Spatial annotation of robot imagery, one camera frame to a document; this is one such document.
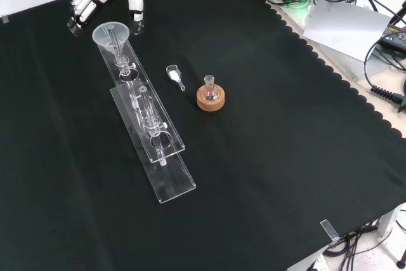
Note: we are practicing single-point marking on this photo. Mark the pale paper sheet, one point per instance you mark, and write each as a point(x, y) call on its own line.
point(342, 30)

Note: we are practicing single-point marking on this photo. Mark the round-bottom glass flask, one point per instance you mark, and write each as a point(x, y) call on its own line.
point(211, 91)

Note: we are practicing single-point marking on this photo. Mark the translucent plastic funnel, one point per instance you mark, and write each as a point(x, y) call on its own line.
point(101, 37)

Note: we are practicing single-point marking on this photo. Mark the clear acrylic funnel stand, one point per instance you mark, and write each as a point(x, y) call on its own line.
point(171, 185)

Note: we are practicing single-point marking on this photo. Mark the white bench leg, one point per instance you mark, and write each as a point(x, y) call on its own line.
point(391, 220)

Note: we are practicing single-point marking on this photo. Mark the glass weighing funnel with powder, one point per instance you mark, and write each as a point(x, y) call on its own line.
point(172, 74)

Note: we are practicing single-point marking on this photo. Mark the clear cloth clip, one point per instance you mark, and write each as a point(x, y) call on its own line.
point(4, 19)
point(330, 231)

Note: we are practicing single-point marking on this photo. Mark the black power adapter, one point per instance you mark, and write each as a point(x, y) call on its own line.
point(395, 37)

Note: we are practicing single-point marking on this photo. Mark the black cloth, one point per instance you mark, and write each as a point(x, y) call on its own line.
point(269, 156)

